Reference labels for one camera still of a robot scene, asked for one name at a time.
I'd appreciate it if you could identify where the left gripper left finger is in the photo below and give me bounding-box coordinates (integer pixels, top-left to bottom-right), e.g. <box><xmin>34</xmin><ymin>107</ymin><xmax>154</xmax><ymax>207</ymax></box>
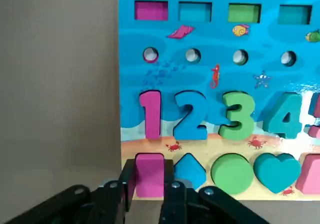
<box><xmin>4</xmin><ymin>159</ymin><xmax>137</xmax><ymax>224</ymax></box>

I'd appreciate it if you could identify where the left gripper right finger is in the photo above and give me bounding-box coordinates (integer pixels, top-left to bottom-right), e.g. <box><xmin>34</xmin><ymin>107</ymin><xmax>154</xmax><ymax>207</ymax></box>
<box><xmin>158</xmin><ymin>159</ymin><xmax>270</xmax><ymax>224</ymax></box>

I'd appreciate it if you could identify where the small pink block piece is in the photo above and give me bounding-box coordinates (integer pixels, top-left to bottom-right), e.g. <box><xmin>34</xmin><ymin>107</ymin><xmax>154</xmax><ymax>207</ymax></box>
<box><xmin>134</xmin><ymin>153</ymin><xmax>166</xmax><ymax>199</ymax></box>

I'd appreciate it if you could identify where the magenta number one piece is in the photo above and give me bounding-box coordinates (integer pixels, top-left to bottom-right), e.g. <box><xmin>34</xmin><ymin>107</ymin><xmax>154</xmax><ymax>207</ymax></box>
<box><xmin>138</xmin><ymin>90</ymin><xmax>162</xmax><ymax>141</ymax></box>

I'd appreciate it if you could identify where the colourful wooden toy board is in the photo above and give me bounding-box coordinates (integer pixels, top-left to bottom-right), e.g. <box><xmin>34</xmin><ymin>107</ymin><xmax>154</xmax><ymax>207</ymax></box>
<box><xmin>118</xmin><ymin>0</ymin><xmax>320</xmax><ymax>201</ymax></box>

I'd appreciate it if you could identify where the teal circle piece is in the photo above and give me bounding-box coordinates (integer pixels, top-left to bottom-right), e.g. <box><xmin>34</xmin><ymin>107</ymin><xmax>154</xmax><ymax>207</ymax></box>
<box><xmin>173</xmin><ymin>153</ymin><xmax>207</xmax><ymax>190</ymax></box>

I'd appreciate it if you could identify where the green shape piece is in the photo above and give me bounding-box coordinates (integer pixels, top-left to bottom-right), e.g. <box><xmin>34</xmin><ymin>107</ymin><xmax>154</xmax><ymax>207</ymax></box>
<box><xmin>210</xmin><ymin>153</ymin><xmax>255</xmax><ymax>196</ymax></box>

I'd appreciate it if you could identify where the blue number two piece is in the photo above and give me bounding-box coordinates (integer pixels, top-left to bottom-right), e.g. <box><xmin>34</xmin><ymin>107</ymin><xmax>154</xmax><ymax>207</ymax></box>
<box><xmin>172</xmin><ymin>90</ymin><xmax>208</xmax><ymax>141</ymax></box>

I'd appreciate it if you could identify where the blue heart piece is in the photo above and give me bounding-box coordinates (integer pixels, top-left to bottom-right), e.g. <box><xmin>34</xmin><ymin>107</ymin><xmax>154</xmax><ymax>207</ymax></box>
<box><xmin>252</xmin><ymin>152</ymin><xmax>302</xmax><ymax>195</ymax></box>

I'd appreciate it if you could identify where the green number three piece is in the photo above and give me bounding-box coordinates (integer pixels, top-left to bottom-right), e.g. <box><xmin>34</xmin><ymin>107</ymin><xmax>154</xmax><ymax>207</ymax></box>
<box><xmin>218</xmin><ymin>91</ymin><xmax>257</xmax><ymax>141</ymax></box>

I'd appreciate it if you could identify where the pink square piece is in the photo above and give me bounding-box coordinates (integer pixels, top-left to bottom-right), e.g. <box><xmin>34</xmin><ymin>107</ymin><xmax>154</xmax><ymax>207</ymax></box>
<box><xmin>294</xmin><ymin>153</ymin><xmax>320</xmax><ymax>195</ymax></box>

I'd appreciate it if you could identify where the teal number four piece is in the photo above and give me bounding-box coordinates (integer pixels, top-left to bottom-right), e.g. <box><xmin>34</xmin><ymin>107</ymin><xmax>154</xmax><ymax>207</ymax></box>
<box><xmin>262</xmin><ymin>92</ymin><xmax>304</xmax><ymax>139</ymax></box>

